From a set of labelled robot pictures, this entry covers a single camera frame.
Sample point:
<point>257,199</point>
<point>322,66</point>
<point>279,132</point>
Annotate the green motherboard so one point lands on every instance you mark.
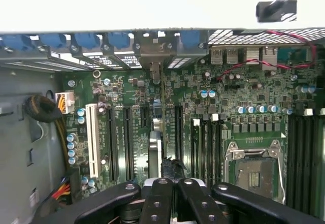
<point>182,94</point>

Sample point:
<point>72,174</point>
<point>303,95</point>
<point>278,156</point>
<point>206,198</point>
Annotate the white PCI expansion slot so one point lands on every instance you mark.
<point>93,140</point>

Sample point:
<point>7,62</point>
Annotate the short black expansion slot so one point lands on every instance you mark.
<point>144,117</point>

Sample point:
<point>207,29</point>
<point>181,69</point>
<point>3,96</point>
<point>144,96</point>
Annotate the grey open PC case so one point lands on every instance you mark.
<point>25,107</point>

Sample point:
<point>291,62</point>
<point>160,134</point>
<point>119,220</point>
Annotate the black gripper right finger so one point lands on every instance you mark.
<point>203,203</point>

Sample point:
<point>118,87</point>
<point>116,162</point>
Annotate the metal CPU socket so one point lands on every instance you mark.
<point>254,173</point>

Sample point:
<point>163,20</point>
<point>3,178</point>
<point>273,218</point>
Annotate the teal serial port connector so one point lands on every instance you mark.
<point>292,55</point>

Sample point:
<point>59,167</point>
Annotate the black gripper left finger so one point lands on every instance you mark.
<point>157,203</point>

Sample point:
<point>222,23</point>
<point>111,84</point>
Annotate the thin socket locking lever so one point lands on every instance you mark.
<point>281,175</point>

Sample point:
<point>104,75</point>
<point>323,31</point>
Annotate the white power connector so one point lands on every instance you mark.
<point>69,103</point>

